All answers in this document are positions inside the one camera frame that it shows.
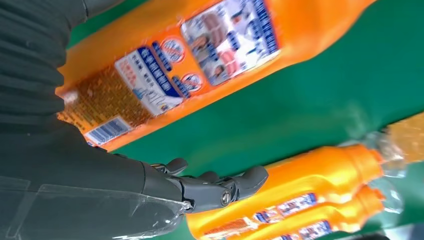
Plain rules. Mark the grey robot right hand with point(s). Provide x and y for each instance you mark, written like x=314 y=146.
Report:
x=82 y=185

